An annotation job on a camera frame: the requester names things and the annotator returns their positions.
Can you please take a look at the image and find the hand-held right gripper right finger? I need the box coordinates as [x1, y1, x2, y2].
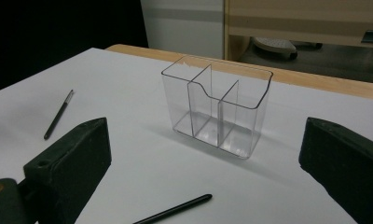
[298, 117, 373, 224]

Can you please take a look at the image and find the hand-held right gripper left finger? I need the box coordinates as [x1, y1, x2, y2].
[22, 117, 113, 224]

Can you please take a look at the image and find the black pen with silver tip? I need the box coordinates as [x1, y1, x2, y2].
[43, 89, 75, 141]

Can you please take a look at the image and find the plain black pen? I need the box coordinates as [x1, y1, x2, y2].
[131, 193, 214, 224]

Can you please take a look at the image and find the clear plastic divided organizer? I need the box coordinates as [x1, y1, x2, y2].
[160, 55, 274, 161]

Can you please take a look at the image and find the white table cover sheet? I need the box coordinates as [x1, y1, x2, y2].
[0, 47, 373, 224]

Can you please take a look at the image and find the dark curtain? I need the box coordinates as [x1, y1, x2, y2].
[0, 0, 149, 94]

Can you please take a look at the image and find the grey rounded device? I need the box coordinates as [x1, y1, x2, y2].
[251, 36, 299, 62]

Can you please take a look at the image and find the light wooden desk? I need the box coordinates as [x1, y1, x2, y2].
[224, 0, 373, 62]

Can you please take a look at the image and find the white cabinet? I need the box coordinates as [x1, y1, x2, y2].
[140, 0, 225, 60]

